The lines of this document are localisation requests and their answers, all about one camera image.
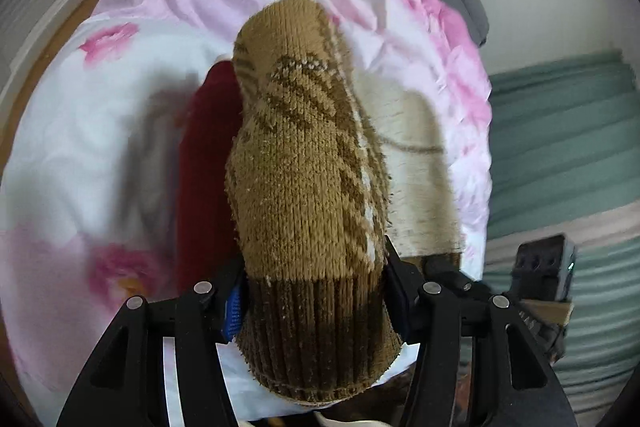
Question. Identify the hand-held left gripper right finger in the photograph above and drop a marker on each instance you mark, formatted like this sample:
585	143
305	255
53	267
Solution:
397	297

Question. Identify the dark red cloth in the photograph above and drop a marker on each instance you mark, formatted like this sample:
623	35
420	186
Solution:
205	182

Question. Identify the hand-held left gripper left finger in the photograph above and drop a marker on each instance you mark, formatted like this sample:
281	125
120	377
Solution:
232	312

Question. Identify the pink floral bed sheet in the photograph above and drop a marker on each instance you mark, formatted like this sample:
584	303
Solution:
75	157

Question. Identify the brown plaid knitted sweater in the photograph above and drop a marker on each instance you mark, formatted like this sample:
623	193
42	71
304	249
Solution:
300	207

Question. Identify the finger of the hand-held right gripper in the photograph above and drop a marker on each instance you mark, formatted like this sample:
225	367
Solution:
452	276

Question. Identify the wooden bed frame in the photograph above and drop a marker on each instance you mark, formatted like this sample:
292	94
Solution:
55	42

